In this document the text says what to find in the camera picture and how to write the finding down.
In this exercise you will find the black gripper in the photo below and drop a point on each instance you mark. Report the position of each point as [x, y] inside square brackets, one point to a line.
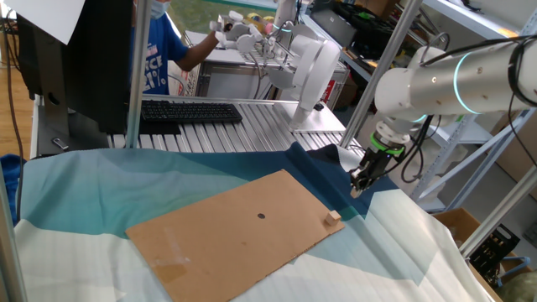
[379, 163]

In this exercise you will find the small wooden block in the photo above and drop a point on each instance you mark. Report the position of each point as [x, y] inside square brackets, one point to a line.
[333, 218]

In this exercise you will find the bare person forearm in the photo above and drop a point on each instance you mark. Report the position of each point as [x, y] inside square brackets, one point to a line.
[197, 54]

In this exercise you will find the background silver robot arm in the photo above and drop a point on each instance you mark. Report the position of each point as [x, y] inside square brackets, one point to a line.
[285, 12]

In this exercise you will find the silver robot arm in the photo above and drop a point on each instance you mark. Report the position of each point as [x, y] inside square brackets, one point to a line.
[440, 84]

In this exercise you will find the small black knob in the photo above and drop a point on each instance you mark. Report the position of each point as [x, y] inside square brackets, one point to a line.
[319, 107]

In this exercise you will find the red label box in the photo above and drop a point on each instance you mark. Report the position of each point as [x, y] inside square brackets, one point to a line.
[329, 90]

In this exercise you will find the open cardboard box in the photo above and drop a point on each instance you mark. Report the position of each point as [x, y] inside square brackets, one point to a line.
[453, 222]

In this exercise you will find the black target dot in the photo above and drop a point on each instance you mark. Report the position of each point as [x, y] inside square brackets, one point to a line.
[261, 216]

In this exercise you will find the white metal shelving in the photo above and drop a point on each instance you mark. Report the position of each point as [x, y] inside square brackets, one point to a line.
[474, 135]

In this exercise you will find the white haptic device base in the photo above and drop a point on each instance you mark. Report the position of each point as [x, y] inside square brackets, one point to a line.
[314, 67]

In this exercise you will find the black plastic crate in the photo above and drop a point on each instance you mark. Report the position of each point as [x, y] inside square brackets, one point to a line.
[495, 251]

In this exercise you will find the brown cardboard sheet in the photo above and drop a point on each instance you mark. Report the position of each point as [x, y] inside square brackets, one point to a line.
[230, 251]

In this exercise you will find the brown cardboard carton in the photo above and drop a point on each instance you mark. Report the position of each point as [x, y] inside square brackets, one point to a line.
[516, 147]

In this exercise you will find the black tool case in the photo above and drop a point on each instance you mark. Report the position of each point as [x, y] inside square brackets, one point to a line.
[356, 21]

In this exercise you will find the grey background workbench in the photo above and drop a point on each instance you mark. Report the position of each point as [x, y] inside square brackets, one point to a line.
[235, 84]

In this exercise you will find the black keyboard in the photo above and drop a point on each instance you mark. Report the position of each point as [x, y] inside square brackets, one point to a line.
[189, 112]

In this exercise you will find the white handheld controller grip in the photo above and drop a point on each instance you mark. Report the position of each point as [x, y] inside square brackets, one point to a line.
[239, 35]

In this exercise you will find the yellow toy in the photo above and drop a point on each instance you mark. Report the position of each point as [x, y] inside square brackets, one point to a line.
[256, 17]

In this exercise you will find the red white box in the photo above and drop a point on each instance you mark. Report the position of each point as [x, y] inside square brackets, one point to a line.
[184, 84]

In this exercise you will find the person in blue shirt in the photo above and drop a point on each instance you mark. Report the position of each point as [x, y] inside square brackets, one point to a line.
[155, 54]

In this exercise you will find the blue teal white tablecloth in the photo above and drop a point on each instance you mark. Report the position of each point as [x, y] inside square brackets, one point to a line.
[105, 189]

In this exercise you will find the light blue face mask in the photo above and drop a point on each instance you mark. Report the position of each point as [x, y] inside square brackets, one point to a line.
[159, 8]

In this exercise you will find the black monitor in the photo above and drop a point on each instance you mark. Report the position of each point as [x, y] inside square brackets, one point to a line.
[96, 63]

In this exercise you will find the silver usb stick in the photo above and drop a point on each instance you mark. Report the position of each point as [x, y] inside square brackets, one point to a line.
[60, 144]

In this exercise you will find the dark grey monitor stand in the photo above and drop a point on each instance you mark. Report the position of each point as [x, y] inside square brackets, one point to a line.
[54, 121]

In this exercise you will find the blue fabric bundle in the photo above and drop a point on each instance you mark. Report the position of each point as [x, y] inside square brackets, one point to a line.
[8, 180]

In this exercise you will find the white paper sheet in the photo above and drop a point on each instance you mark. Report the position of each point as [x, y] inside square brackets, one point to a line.
[42, 17]

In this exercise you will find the silver device base plate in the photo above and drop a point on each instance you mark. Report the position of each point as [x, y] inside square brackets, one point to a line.
[319, 122]

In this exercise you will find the aluminium frame post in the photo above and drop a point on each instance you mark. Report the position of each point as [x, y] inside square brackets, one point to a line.
[499, 209]
[377, 71]
[8, 251]
[138, 63]

